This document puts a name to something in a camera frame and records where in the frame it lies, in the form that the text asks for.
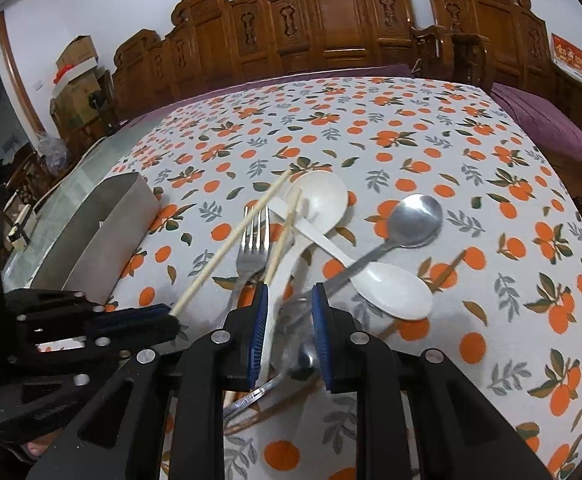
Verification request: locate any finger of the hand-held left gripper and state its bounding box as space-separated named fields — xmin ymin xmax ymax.
xmin=0 ymin=329 xmax=183 ymax=442
xmin=4 ymin=287 xmax=180 ymax=336

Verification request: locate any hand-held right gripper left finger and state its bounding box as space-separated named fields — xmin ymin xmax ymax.
xmin=26 ymin=282 xmax=272 ymax=480

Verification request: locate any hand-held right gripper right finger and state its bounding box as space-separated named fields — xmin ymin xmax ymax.
xmin=311 ymin=282 xmax=554 ymax=480

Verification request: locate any metal spoon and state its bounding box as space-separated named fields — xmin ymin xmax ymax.
xmin=291 ymin=194 xmax=444 ymax=311
xmin=223 ymin=300 xmax=324 ymax=423

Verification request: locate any metal fork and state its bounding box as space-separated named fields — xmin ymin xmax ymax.
xmin=233 ymin=204 xmax=272 ymax=311

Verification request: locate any small white plastic spoon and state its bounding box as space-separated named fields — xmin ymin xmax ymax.
xmin=268 ymin=197 xmax=433 ymax=321

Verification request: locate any light wooden chopstick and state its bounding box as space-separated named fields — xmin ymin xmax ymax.
xmin=168 ymin=169 xmax=293 ymax=318
xmin=263 ymin=189 xmax=303 ymax=285

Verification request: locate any large white plastic spoon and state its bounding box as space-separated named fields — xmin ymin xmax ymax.
xmin=261 ymin=170 xmax=350 ymax=368

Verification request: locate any clear plastic bag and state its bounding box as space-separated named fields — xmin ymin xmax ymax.
xmin=36 ymin=132 xmax=68 ymax=176

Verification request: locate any large cardboard box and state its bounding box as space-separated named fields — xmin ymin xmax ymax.
xmin=50 ymin=67 xmax=118 ymax=142

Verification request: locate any orange fruit print tablecloth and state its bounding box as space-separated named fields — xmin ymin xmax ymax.
xmin=34 ymin=76 xmax=582 ymax=480

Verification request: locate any purple table undercloth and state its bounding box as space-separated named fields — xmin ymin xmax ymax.
xmin=124 ymin=64 xmax=417 ymax=128

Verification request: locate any small cardboard box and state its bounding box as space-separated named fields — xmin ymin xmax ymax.
xmin=55 ymin=35 xmax=98 ymax=75

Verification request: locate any dark wooden chair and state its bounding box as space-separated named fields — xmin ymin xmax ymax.
xmin=411 ymin=25 xmax=494 ymax=88

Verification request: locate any purple seat cushion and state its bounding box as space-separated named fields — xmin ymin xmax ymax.
xmin=491 ymin=82 xmax=582 ymax=168

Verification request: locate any long carved wooden bench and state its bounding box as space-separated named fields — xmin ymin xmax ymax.
xmin=111 ymin=0 xmax=417 ymax=126

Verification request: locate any red sign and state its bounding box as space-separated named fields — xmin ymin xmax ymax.
xmin=551 ymin=34 xmax=582 ymax=83

